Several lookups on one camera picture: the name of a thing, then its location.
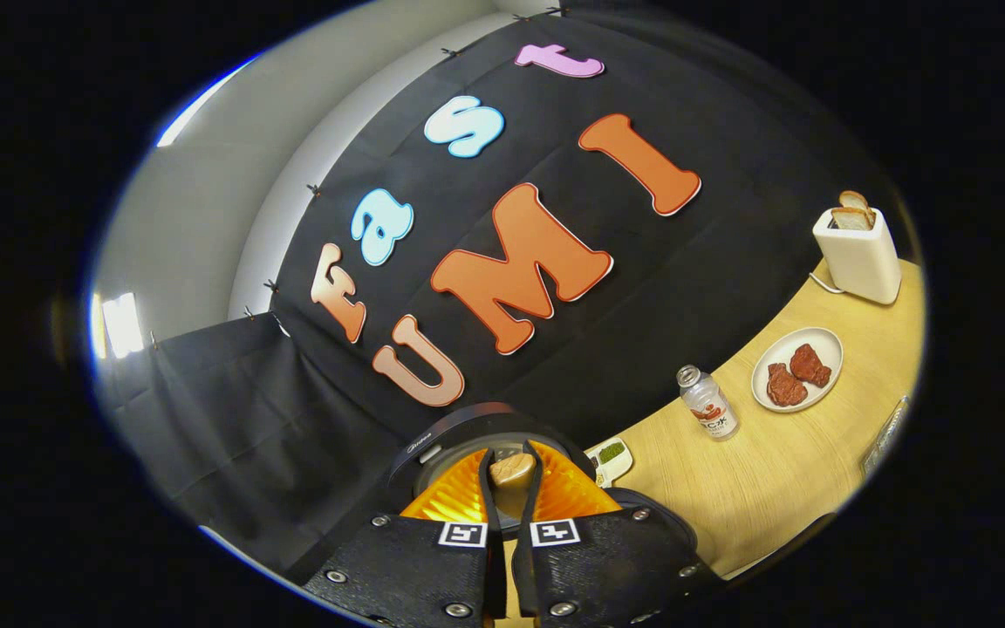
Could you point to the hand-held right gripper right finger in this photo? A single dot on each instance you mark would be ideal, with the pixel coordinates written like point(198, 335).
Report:
point(525, 563)

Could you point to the wooden spoon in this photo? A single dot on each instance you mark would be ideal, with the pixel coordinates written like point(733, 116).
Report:
point(511, 471)

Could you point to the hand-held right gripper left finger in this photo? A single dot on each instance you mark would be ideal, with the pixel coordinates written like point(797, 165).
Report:
point(495, 563)

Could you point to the metal mesh chopstick holder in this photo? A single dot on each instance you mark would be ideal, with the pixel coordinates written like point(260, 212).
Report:
point(886, 436)

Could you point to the white toaster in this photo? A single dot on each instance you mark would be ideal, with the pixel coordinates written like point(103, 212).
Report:
point(864, 262)

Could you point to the black backdrop cloth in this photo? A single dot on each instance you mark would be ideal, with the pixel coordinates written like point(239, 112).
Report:
point(642, 288)

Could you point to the clear drink bottle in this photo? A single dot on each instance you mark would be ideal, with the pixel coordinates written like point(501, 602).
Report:
point(709, 403)

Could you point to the white divided seasoning dish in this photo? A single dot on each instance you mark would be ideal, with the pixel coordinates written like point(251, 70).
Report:
point(611, 455)

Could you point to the white oval plate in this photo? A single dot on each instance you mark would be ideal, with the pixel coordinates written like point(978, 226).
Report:
point(821, 347)

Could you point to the dark grey rice cooker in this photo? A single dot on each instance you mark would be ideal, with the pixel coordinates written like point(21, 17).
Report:
point(459, 427)

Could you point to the red meat piece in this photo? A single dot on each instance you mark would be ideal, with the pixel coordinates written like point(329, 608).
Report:
point(786, 385)
point(810, 366)

